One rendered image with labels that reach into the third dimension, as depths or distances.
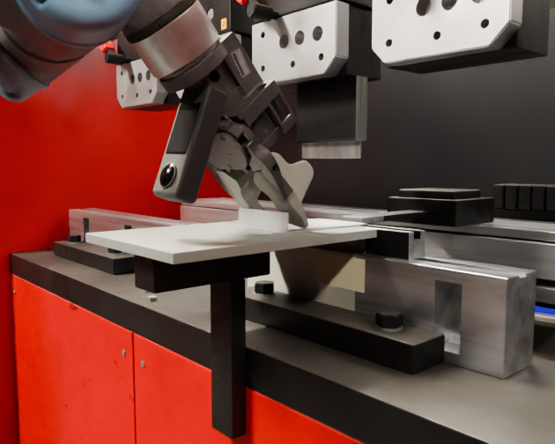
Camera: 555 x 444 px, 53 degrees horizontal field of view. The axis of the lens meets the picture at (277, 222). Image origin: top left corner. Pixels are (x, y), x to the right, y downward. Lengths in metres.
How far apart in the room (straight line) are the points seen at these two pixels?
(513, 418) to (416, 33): 0.36
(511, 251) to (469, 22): 0.38
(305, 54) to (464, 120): 0.56
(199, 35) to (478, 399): 0.40
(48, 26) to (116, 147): 1.13
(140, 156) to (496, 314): 1.12
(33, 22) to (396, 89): 1.00
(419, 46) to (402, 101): 0.69
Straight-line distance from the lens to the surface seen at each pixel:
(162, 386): 0.80
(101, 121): 1.47
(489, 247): 0.85
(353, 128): 0.67
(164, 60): 0.54
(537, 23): 0.59
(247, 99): 0.58
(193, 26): 0.53
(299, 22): 0.70
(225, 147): 0.57
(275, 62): 0.73
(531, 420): 0.50
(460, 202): 0.82
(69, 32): 0.35
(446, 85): 1.21
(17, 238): 1.40
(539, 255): 0.82
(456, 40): 0.56
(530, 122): 1.12
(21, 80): 0.49
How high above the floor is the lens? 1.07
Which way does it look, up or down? 6 degrees down
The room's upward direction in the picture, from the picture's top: straight up
